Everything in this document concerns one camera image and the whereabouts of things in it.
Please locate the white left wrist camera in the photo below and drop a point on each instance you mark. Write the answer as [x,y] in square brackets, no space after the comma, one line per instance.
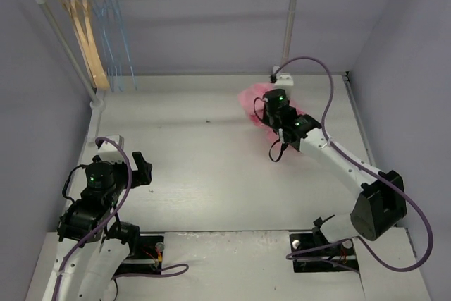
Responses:
[107,151]

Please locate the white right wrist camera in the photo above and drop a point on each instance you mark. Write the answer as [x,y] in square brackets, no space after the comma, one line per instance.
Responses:
[282,81]

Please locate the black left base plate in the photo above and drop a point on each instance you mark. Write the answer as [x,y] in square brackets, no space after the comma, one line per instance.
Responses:
[147,258]

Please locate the blue wire hanger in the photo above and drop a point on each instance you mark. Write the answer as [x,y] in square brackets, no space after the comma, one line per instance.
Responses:
[117,14]
[114,46]
[102,15]

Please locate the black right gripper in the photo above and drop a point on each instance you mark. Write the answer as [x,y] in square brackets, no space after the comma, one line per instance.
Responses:
[270,112]

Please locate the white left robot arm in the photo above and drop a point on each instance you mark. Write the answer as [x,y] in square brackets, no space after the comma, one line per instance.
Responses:
[92,242]

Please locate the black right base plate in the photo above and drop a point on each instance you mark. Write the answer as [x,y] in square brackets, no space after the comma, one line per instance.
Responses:
[338,258]

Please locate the wooden hanger right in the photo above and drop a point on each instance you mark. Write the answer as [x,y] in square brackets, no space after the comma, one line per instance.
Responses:
[93,43]

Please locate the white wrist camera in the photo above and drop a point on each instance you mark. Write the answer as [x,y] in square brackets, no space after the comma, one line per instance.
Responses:
[282,81]
[107,151]

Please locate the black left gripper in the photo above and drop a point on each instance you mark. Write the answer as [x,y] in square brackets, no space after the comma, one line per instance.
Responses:
[137,170]

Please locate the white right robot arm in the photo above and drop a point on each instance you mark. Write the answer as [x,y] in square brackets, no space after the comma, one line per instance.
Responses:
[377,206]

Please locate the wooden hanger left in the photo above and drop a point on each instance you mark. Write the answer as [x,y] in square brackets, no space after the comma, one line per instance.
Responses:
[79,40]

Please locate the wooden hanger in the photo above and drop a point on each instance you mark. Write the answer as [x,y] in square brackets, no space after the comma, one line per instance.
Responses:
[93,43]
[86,40]
[79,40]

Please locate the wooden hanger middle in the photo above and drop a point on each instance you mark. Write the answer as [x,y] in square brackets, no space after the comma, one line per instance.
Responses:
[86,40]

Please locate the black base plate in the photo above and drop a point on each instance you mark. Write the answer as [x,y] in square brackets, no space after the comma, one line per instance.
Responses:
[338,258]
[147,258]

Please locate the pink t shirt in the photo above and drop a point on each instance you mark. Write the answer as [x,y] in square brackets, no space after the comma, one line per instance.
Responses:
[253,102]

